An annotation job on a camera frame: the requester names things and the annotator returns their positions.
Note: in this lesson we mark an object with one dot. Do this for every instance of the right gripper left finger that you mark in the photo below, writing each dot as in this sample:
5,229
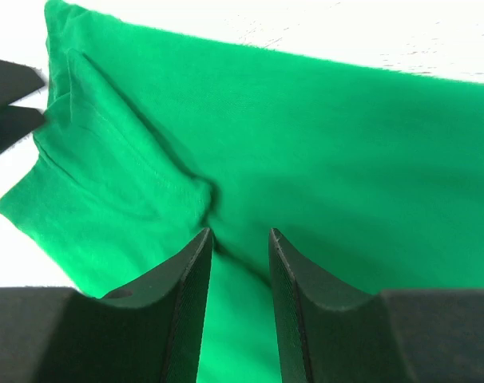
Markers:
149,330

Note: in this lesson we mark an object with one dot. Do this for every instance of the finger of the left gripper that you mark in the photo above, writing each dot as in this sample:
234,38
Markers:
16,123
17,81

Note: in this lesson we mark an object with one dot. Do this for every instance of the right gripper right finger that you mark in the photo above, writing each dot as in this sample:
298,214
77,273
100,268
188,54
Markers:
330,331

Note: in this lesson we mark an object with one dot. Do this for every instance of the green t shirt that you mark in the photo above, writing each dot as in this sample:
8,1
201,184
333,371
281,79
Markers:
377,176

